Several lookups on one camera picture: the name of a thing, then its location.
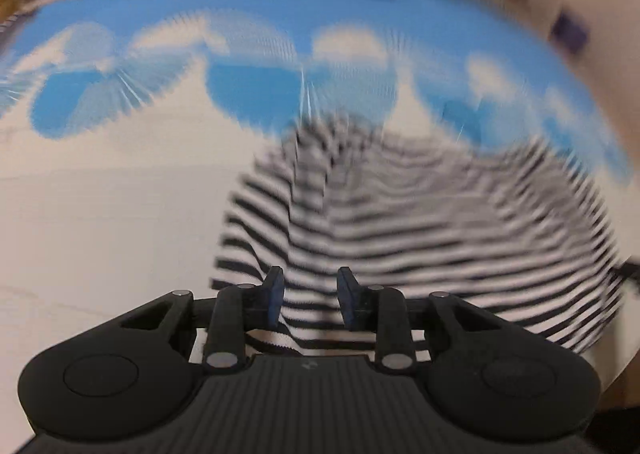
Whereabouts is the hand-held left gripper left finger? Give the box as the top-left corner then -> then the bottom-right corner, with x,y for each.
120,266 -> 286,376

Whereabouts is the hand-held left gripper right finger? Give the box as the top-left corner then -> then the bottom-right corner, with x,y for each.
337,266 -> 507,376

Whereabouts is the black white striped garment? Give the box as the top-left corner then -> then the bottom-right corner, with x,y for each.
209,110 -> 627,365

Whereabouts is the blue white printed bed sheet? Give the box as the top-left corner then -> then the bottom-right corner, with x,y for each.
0,0 -> 636,450

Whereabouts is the purple box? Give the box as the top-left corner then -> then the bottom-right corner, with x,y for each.
549,10 -> 590,56

